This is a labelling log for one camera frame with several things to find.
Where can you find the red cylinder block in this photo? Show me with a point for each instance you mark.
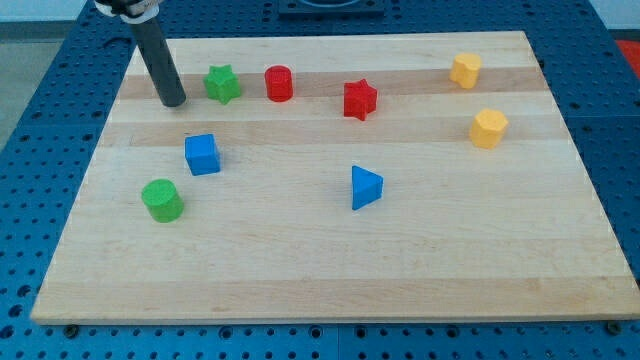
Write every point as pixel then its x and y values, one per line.
pixel 279 83

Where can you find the green star block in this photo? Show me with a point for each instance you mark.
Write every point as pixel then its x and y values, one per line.
pixel 222 84

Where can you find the yellow hexagon block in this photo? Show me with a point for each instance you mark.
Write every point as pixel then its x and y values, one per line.
pixel 488 128

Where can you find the red star block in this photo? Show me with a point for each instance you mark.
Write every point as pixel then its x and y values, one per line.
pixel 359 99

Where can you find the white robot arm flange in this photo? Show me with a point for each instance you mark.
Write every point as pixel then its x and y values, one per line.
pixel 132 12

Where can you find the blue triangle block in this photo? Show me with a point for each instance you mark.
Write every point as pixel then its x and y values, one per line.
pixel 367 187

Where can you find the light wooden board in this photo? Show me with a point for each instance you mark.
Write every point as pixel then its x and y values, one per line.
pixel 461 233

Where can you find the yellow heart block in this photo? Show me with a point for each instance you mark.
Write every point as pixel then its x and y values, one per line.
pixel 465 70

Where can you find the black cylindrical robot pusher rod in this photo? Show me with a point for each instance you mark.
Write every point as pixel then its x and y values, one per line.
pixel 158 60

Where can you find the blue cube block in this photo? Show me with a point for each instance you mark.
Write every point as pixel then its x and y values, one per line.
pixel 202 155

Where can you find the green cylinder block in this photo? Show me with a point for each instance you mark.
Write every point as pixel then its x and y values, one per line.
pixel 162 200

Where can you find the red object at right edge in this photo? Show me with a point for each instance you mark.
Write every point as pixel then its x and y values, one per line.
pixel 631 52

